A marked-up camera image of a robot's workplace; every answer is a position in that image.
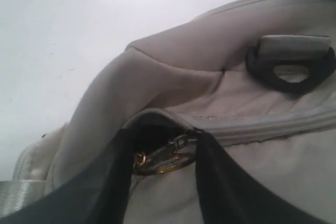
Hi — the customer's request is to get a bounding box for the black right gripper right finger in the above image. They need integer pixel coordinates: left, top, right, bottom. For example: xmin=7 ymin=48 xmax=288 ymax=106
xmin=196 ymin=129 xmax=335 ymax=223

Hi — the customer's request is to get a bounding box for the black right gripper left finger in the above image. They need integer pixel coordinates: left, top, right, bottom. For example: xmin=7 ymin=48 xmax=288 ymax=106
xmin=1 ymin=130 xmax=134 ymax=223

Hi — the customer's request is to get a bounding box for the cream fabric duffel bag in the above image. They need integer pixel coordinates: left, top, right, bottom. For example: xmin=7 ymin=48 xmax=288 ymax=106
xmin=1 ymin=0 xmax=335 ymax=223

